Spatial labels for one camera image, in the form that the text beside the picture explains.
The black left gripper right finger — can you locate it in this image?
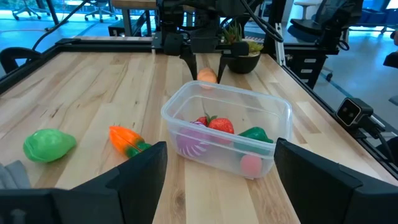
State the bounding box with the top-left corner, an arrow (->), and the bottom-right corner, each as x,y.
273,138 -> 398,224

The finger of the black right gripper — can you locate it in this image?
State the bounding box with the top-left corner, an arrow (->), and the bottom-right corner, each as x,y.
179,47 -> 198,82
217,52 -> 236,85

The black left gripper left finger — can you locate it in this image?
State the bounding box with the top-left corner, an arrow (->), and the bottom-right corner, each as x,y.
0,141 -> 169,224

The orange pink toy peach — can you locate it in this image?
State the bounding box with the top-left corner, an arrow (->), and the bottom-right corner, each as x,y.
197,67 -> 218,85

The green toy bell pepper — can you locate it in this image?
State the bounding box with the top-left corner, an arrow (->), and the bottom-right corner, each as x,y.
237,126 -> 275,147

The purple toy onion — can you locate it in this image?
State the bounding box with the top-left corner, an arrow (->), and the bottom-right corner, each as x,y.
175,121 -> 213,158

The clear plastic tupperware container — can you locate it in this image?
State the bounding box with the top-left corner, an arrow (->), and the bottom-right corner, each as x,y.
160,80 -> 294,181

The potted succulent black pot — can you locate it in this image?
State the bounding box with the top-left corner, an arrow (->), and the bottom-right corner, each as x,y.
221,21 -> 265,75

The orange toy carrot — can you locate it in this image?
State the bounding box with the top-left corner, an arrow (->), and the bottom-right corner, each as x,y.
108,125 -> 152,158

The green toy pear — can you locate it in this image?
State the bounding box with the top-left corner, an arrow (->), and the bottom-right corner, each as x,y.
22,128 -> 77,164

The wooden background desk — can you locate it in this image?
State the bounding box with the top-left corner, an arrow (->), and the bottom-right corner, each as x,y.
111,0 -> 158,37

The pink toy ball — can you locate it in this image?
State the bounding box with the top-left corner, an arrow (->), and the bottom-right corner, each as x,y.
239,154 -> 264,179

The black drawer cabinet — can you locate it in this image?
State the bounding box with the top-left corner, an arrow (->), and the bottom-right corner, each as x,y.
284,50 -> 330,90

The grey folded cloth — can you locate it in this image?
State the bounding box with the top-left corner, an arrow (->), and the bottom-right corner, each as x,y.
0,159 -> 32,190

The black office chair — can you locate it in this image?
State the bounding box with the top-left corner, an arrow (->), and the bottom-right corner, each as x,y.
287,0 -> 365,52

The black curved chair back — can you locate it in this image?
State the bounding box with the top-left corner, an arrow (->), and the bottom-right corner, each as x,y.
0,47 -> 43,75

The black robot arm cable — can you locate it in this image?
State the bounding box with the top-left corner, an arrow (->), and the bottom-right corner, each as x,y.
238,0 -> 285,44

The silver aluminium bracket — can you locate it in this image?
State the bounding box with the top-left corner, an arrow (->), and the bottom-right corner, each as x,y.
273,22 -> 287,67

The black camera cable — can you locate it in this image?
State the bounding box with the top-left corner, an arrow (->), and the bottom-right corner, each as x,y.
368,119 -> 398,164

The black table-level camera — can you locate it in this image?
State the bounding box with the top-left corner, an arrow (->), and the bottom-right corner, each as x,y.
335,96 -> 374,129

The black floor cable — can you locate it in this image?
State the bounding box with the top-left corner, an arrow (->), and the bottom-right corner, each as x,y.
30,0 -> 91,52

